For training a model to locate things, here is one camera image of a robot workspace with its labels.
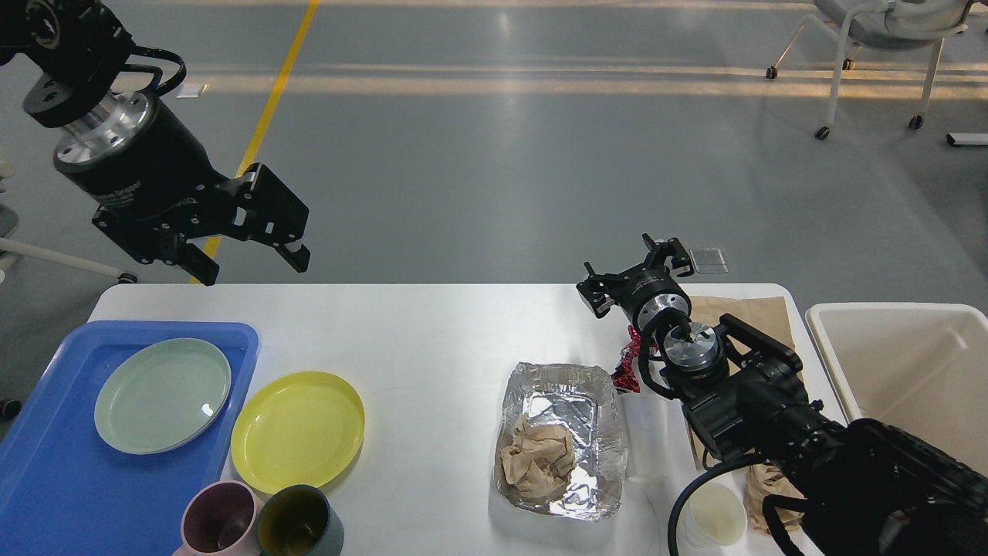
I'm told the aluminium foil tray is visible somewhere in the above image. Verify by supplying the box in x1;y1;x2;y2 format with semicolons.
492;362;627;522

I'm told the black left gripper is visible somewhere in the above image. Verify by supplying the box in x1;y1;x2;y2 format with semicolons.
54;92;311;286

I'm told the red snack wrapper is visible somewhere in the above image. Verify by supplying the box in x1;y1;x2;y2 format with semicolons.
611;325;641;394

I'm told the floor outlet plate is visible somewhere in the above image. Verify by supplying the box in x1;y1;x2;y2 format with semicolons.
689;249;729;274
175;83;208;99

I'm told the white object far right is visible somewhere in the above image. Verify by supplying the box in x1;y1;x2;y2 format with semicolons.
946;131;988;147

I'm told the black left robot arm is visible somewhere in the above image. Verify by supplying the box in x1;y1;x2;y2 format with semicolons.
2;1;311;286

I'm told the floor outlet plate left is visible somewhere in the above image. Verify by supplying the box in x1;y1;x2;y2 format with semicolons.
175;83;208;99

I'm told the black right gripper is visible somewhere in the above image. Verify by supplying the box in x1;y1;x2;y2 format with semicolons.
576;235;694;334

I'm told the crumpled brown paper ball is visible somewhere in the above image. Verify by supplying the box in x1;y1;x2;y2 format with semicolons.
499;414;576;500

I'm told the white paper cup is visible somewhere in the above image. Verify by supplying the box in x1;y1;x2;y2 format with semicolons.
677;482;748;549

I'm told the pale green plate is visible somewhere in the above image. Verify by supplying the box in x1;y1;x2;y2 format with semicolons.
94;337;232;455

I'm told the dark teal mug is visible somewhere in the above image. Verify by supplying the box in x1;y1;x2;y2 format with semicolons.
256;483;345;555

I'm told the brown paper bag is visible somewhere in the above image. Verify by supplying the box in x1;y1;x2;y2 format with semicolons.
692;297;802;536

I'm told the floor outlet plate right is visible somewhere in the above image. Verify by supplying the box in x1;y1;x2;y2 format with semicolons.
689;249;729;274

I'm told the pink mug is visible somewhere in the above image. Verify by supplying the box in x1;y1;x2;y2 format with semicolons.
174;481;262;555

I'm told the blue plastic tray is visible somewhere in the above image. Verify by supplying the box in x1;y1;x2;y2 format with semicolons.
1;320;260;555

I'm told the grey office chair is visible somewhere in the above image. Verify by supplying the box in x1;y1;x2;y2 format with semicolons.
765;1;974;141

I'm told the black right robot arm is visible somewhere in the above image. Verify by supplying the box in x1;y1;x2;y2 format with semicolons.
577;236;987;555

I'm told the white chair base left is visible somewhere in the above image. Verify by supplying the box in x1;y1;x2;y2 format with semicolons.
1;204;138;284

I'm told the yellow plate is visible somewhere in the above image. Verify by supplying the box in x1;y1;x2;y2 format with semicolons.
230;371;366;495

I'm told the white plastic bin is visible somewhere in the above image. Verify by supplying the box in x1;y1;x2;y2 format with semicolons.
805;302;987;473

